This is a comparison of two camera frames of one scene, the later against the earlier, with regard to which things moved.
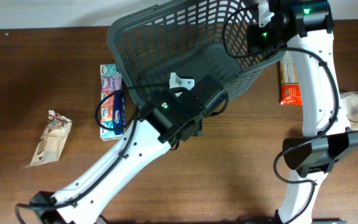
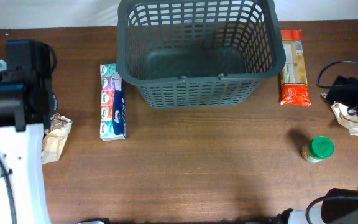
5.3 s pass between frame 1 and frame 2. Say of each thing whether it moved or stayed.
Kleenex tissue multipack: stayed
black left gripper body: moved
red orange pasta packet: stayed
